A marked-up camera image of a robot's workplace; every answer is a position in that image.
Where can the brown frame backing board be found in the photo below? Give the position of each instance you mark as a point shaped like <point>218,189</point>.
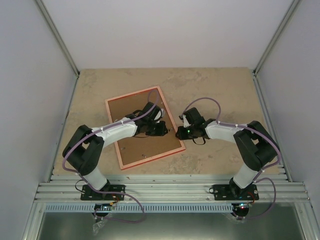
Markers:
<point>125,110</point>

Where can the aluminium corner post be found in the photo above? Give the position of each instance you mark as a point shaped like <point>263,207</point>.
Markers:
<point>277,35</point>
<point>57,36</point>

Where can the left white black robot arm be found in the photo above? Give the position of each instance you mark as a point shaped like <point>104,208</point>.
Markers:
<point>82,153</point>

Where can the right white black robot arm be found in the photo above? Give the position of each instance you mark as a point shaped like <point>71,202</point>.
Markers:
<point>256,147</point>

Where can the aluminium rail platform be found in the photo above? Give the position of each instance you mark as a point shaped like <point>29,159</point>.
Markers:
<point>171,190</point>

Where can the clear plastic bag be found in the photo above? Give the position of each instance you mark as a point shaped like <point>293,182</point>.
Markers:
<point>98,224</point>

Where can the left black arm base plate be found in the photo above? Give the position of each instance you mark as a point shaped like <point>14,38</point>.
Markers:
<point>110,192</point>

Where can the left aluminium corner post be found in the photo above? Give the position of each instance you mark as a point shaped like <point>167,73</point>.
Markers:
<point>57,36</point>

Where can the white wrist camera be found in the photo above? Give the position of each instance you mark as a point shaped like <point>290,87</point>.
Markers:
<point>159,115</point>
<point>185,120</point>

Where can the light blue cable duct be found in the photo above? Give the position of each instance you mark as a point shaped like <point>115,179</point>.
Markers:
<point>135,208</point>

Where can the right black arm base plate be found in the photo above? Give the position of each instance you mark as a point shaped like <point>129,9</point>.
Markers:
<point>224,192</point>

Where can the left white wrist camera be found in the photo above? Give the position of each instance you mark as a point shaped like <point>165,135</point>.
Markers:
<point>159,115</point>

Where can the red wooden picture frame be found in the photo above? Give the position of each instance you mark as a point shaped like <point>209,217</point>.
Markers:
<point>155,157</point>

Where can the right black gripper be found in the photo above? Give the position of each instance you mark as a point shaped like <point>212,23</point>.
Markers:
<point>182,136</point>

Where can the right aluminium corner post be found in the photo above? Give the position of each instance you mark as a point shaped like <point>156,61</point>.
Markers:
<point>277,35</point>

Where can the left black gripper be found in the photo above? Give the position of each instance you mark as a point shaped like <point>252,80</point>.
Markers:
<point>161,132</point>

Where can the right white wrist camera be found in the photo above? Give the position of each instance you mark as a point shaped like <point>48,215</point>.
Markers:
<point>185,120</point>

